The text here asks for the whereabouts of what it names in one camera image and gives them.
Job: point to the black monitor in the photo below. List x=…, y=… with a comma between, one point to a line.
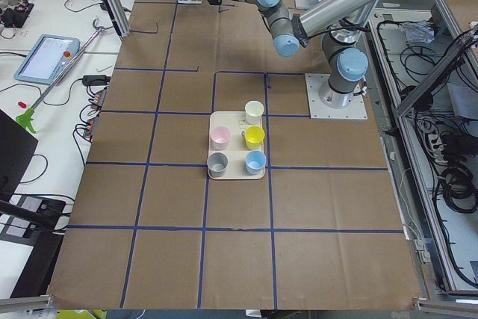
x=17, y=149

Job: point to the cream plastic tray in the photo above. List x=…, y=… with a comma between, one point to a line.
x=236, y=150

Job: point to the blue teach pendant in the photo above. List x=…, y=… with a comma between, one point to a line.
x=49, y=55

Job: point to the green handled reacher tool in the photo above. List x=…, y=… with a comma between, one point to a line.
x=25, y=119

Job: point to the pink plastic cup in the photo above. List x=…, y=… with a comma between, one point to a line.
x=220, y=137

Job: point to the light blue cup rear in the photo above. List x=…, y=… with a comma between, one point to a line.
x=255, y=162

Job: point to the white plastic cup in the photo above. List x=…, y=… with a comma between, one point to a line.
x=254, y=111

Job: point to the yellow plastic cup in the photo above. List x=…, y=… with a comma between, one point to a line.
x=254, y=137

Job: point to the grey plastic cup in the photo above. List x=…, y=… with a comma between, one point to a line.
x=217, y=163

